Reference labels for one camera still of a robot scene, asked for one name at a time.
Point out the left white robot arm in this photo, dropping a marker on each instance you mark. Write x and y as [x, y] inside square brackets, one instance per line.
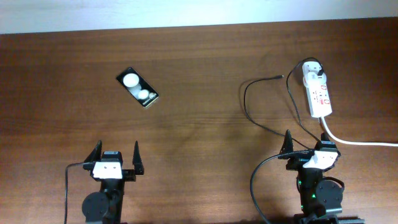
[105, 205]

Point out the black smartphone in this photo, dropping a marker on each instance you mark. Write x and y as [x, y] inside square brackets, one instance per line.
[138, 87]

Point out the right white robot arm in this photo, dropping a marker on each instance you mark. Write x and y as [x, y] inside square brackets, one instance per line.
[320, 196]

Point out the white USB charger plug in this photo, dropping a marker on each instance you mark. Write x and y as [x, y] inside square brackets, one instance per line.
[312, 79]

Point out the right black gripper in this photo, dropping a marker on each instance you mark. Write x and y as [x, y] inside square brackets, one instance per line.
[298, 160]

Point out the white power strip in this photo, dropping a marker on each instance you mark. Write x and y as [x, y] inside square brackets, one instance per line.
[318, 97]

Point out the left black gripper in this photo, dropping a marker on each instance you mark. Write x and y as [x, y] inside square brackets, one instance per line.
[130, 174]

